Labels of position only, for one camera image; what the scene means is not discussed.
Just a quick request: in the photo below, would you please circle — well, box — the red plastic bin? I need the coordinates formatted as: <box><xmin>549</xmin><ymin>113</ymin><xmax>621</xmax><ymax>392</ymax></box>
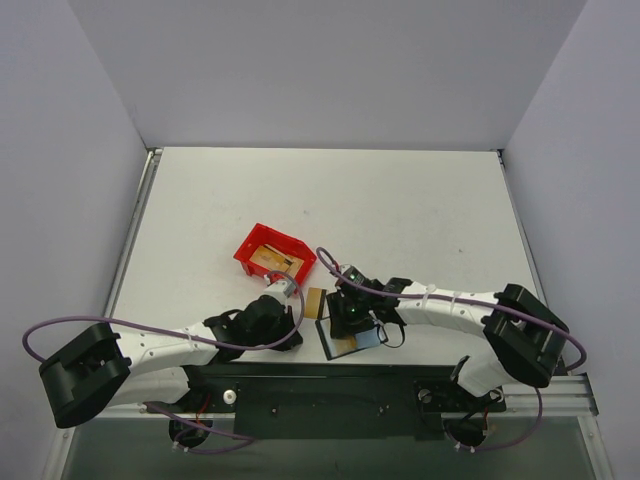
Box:
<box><xmin>233</xmin><ymin>223</ymin><xmax>317</xmax><ymax>284</ymax></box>

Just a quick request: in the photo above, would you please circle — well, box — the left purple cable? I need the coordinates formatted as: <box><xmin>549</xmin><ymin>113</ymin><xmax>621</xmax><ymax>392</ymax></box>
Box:
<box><xmin>22</xmin><ymin>271</ymin><xmax>306</xmax><ymax>366</ymax></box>

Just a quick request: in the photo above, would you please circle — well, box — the gold card stripe up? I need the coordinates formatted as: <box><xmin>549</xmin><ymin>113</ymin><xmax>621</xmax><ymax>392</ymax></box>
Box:
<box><xmin>304</xmin><ymin>287</ymin><xmax>327</xmax><ymax>320</ymax></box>

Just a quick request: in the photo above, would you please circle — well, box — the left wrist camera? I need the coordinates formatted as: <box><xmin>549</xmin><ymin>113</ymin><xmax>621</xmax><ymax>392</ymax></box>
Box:
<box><xmin>263</xmin><ymin>272</ymin><xmax>297</xmax><ymax>304</ymax></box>

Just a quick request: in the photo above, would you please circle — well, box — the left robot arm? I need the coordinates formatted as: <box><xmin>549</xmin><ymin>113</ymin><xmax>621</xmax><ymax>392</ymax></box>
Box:
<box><xmin>39</xmin><ymin>295</ymin><xmax>303</xmax><ymax>428</ymax></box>

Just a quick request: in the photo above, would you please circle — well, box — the gold card front up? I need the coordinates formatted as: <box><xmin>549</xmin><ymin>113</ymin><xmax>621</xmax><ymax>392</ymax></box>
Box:
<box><xmin>331</xmin><ymin>337</ymin><xmax>358</xmax><ymax>357</ymax></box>

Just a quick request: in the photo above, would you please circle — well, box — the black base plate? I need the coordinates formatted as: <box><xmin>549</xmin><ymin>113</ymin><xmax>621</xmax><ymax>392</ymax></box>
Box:
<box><xmin>152</xmin><ymin>361</ymin><xmax>506</xmax><ymax>440</ymax></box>

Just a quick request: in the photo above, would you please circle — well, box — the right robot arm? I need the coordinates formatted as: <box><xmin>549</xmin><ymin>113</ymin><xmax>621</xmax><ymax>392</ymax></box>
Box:
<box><xmin>326</xmin><ymin>266</ymin><xmax>569</xmax><ymax>409</ymax></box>

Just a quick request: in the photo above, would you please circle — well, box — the black card holder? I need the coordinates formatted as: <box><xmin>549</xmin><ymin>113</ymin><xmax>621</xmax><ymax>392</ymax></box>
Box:
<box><xmin>315</xmin><ymin>318</ymin><xmax>388</xmax><ymax>361</ymax></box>

